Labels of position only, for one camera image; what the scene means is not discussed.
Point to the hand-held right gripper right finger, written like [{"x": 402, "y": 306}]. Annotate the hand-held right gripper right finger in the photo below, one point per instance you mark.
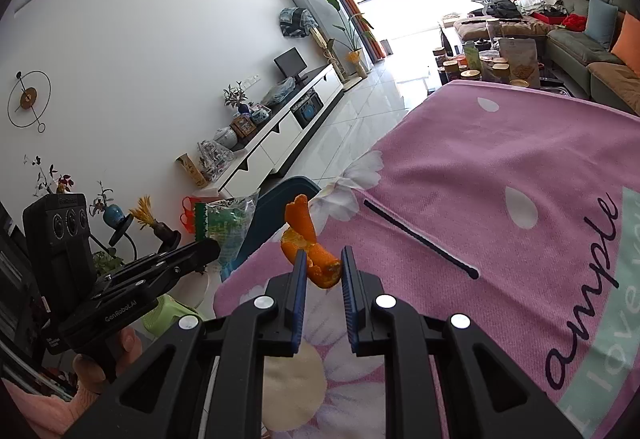
[{"x": 350, "y": 299}]

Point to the orange plastic bag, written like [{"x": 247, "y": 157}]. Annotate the orange plastic bag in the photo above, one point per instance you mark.
[{"x": 189, "y": 214}]

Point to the black clothes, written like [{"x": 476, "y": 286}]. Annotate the black clothes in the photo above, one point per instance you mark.
[{"x": 502, "y": 8}]

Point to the blue patterned cloth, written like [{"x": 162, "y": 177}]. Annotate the blue patterned cloth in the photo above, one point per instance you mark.
[{"x": 297, "y": 21}]

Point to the round metal wall clock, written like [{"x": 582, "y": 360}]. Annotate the round metal wall clock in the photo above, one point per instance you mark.
[{"x": 29, "y": 98}]

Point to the dark vase with yellow wheat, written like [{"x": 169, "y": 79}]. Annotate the dark vase with yellow wheat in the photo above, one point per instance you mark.
[{"x": 150, "y": 221}]

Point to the white ceramic jar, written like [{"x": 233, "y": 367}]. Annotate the white ceramic jar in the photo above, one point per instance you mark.
[{"x": 225, "y": 137}]

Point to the tall leafy potted plant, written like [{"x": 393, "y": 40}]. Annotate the tall leafy potted plant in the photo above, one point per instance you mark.
[{"x": 355, "y": 56}]

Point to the clear wrapped ornament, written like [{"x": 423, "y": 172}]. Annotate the clear wrapped ornament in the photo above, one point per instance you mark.
[{"x": 214, "y": 161}]

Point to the person's left hand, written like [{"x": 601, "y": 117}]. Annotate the person's left hand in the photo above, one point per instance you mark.
[{"x": 127, "y": 349}]

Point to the green clear plastic wrapper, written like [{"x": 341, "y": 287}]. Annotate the green clear plastic wrapper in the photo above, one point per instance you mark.
[{"x": 222, "y": 224}]

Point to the black monitor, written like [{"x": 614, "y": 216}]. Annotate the black monitor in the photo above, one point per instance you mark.
[{"x": 290, "y": 61}]

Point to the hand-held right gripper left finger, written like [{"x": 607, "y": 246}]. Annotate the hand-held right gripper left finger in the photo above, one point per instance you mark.
[{"x": 299, "y": 289}]

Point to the white tv cabinet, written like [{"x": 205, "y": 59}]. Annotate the white tv cabinet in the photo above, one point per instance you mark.
[{"x": 280, "y": 129}]

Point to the blue and white porcelain jar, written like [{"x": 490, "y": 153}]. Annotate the blue and white porcelain jar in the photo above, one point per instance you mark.
[{"x": 260, "y": 115}]

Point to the red cloth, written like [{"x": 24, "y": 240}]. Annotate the red cloth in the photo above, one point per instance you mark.
[{"x": 574, "y": 21}]

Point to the brown paper bag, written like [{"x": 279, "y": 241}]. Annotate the brown paper bag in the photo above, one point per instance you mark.
[{"x": 520, "y": 61}]

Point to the blue vase with branches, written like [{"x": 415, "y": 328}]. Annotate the blue vase with branches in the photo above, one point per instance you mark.
[{"x": 236, "y": 96}]

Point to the grey green sofa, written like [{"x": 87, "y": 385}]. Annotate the grey green sofa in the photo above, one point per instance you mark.
[{"x": 575, "y": 49}]

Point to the group of wooden lid jars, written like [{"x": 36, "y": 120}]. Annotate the group of wooden lid jars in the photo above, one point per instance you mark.
[{"x": 500, "y": 69}]

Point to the orange peel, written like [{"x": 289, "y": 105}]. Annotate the orange peel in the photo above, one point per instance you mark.
[{"x": 315, "y": 264}]

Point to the light green plastic stool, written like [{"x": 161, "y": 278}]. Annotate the light green plastic stool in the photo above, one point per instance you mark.
[{"x": 167, "y": 314}]

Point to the round blue vase with plant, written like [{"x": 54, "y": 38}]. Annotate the round blue vase with plant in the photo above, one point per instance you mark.
[{"x": 112, "y": 215}]

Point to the clear plastic bag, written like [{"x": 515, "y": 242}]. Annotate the clear plastic bag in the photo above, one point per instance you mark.
[{"x": 277, "y": 91}]

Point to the small blue cushion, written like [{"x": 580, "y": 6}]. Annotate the small blue cushion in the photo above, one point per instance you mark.
[{"x": 600, "y": 21}]

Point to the glass jar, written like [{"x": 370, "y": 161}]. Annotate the glass jar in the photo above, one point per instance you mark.
[{"x": 492, "y": 30}]

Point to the wooden picture frame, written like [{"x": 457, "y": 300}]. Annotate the wooden picture frame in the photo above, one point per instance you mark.
[{"x": 244, "y": 126}]

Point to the wooden coat stand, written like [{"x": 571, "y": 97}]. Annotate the wooden coat stand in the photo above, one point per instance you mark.
[{"x": 332, "y": 54}]

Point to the brown ottoman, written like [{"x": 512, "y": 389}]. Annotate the brown ottoman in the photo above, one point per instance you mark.
[{"x": 520, "y": 28}]

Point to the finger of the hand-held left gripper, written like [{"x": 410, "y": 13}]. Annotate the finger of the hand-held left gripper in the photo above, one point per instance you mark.
[{"x": 185, "y": 259}]

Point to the dark bottle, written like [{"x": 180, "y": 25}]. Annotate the dark bottle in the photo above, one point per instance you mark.
[{"x": 445, "y": 41}]

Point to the dark blue trash bin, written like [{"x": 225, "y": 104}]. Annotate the dark blue trash bin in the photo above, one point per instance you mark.
[{"x": 272, "y": 214}]

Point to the green canister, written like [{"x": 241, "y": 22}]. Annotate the green canister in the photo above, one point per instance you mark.
[{"x": 471, "y": 58}]

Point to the orange cushion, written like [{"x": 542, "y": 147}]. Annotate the orange cushion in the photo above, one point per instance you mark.
[{"x": 629, "y": 41}]

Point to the painted wooden vase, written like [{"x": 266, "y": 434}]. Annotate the painted wooden vase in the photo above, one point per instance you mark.
[{"x": 192, "y": 171}]

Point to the dark coffee table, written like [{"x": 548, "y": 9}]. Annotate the dark coffee table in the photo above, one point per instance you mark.
[{"x": 550, "y": 81}]

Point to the pile of white clothes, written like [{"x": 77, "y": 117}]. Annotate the pile of white clothes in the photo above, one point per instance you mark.
[{"x": 540, "y": 1}]

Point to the red flower plant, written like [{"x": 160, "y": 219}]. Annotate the red flower plant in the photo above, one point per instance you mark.
[{"x": 62, "y": 181}]

